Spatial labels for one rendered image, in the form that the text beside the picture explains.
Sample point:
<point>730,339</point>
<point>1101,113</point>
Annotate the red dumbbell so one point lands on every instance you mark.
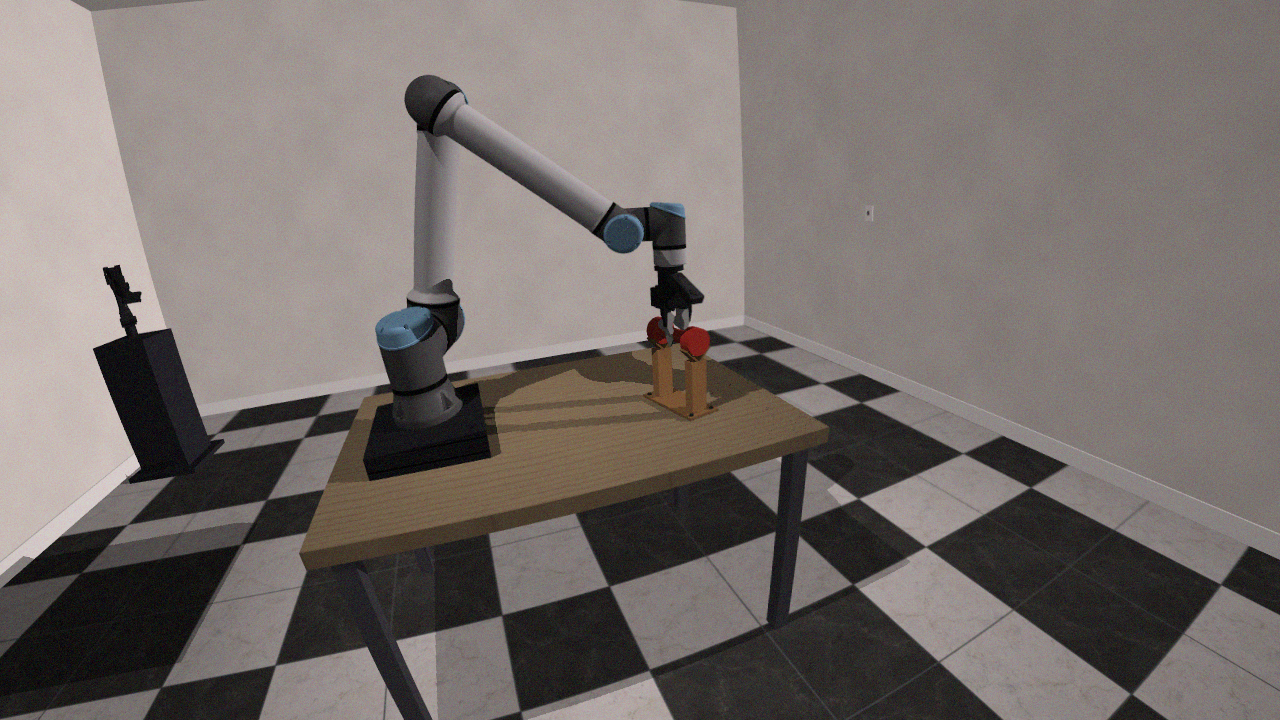
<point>693,339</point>

